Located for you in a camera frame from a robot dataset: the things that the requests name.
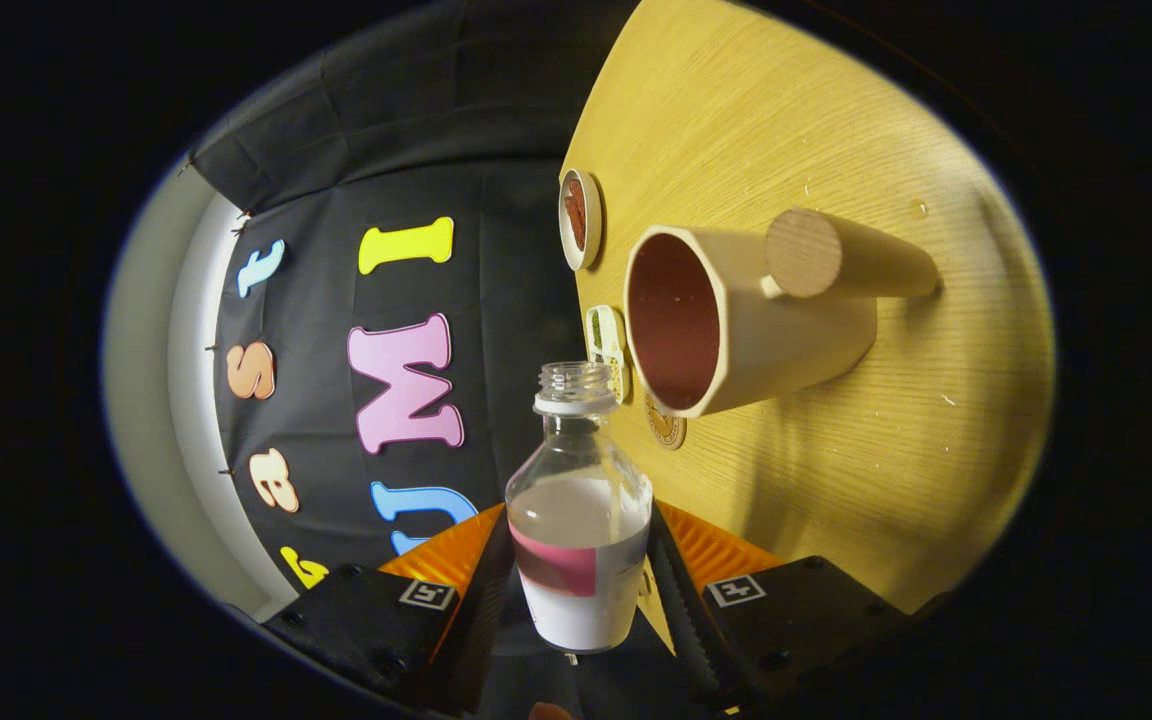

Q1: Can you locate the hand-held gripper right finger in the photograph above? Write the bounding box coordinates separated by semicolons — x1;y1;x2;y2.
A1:
646;500;922;716

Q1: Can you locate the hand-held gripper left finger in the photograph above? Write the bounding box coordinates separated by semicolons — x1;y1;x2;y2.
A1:
261;503;517;716

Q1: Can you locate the clear glass juice bottle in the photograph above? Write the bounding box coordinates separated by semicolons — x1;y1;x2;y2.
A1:
504;361;655;655

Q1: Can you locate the round cork coaster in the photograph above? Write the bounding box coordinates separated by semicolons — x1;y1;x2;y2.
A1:
644;390;687;451

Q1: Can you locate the beige cup with wooden handle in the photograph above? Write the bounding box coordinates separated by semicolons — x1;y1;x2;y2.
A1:
622;207;940;419

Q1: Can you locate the wooden table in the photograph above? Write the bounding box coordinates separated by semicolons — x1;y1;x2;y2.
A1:
558;0;1057;616

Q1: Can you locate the white round plate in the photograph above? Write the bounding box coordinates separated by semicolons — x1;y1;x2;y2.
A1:
558;168;604;272

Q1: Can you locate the black backdrop cloth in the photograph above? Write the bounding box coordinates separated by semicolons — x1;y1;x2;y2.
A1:
191;0;642;601

